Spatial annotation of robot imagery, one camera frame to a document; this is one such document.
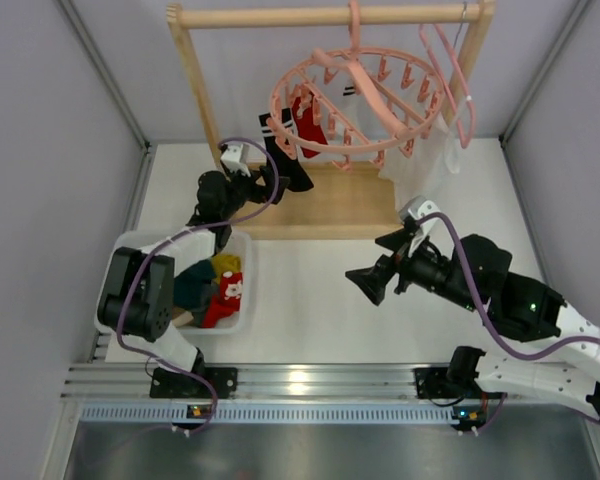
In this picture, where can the black striped sock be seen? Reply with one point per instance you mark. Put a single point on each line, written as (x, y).
(285, 159)

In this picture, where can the red sock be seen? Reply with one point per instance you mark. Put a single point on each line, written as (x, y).
(226, 301)
(303, 116)

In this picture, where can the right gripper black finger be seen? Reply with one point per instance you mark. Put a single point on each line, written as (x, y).
(399, 240)
(372, 281)

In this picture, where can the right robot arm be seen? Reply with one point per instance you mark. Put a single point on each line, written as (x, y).
(547, 350)

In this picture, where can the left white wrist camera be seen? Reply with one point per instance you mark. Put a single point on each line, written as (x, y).
(234, 159)

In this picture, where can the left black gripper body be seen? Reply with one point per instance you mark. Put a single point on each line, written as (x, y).
(259, 185)

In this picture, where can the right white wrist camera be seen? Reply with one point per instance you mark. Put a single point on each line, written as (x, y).
(417, 209)

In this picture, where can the dark teal sock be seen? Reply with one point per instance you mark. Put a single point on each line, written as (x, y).
(194, 287)

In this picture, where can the brown striped sock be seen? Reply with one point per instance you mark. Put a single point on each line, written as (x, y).
(182, 318)

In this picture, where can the white sock with stripes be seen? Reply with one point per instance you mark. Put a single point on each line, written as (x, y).
(350, 104)

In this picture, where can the white plastic basket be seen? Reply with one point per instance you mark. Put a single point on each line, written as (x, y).
(240, 243)

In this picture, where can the aluminium mounting rail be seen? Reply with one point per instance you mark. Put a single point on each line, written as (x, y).
(119, 381)

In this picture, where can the yellow sock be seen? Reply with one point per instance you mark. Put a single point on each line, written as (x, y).
(223, 263)

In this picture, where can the pink round clip hanger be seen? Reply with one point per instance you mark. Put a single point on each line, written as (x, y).
(402, 95)

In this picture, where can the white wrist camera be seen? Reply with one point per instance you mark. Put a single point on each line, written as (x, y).
(417, 209)
(234, 159)

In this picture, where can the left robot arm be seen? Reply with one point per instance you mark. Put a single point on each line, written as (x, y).
(137, 294)

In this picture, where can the white cloth garment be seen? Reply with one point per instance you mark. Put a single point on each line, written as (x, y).
(432, 161)

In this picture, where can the white slotted cable duct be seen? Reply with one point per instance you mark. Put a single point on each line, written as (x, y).
(272, 413)

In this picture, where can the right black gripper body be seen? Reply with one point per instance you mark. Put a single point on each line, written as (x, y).
(397, 270)

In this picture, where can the wooden clothes rack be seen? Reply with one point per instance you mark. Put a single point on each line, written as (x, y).
(349, 203)

